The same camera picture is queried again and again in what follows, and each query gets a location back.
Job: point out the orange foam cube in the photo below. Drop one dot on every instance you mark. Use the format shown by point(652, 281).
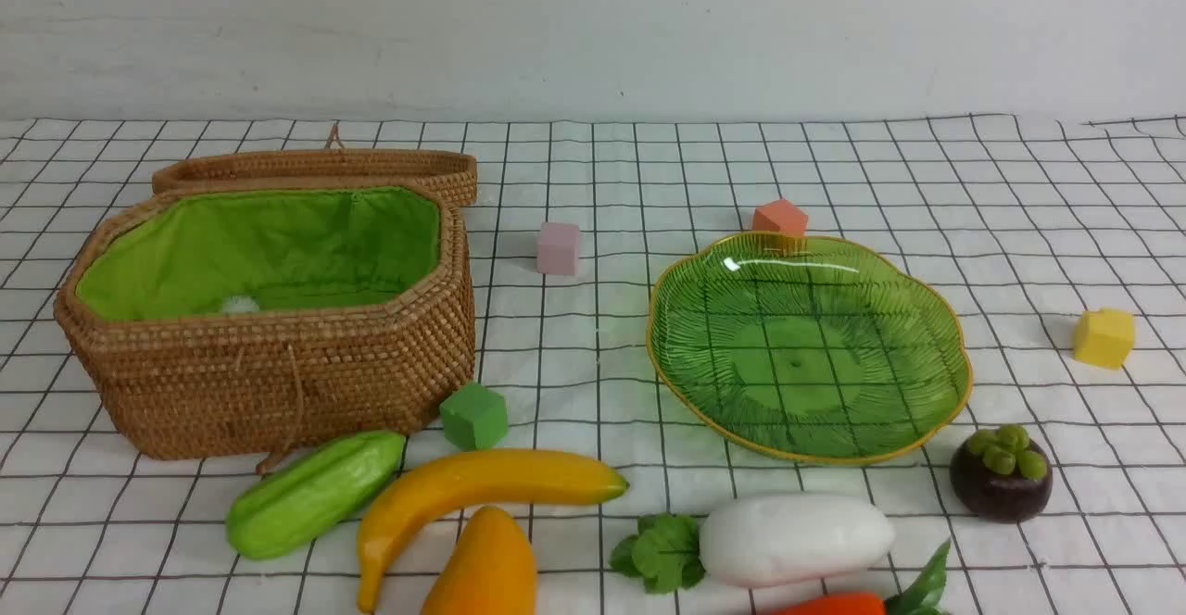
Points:
point(780, 216)

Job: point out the green foam cube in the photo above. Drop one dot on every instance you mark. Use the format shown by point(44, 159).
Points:
point(474, 417)

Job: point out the dark purple mangosteen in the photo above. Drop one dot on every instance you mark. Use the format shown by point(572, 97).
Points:
point(1002, 475)

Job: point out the yellow banana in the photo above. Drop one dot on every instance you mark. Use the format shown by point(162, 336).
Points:
point(505, 475)

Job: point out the woven rattan basket lid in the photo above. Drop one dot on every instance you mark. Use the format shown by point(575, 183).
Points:
point(451, 176)

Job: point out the green glass leaf plate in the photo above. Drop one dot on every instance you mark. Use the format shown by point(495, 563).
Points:
point(809, 348)

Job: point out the green chayote squash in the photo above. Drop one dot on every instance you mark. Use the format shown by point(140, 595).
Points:
point(298, 503)

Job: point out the yellow foam cube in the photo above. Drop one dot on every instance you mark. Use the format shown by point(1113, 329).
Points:
point(1104, 337)

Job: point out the white radish with leaves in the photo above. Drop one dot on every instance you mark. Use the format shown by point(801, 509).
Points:
point(756, 542)

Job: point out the orange carrot with leaves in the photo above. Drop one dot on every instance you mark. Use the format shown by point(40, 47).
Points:
point(922, 596)

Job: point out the woven rattan basket green lining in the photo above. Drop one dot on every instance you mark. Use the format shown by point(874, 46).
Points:
point(267, 315)

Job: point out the orange mango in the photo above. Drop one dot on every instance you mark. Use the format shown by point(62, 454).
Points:
point(492, 569)

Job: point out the pink foam cube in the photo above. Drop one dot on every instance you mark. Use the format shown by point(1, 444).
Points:
point(558, 247)

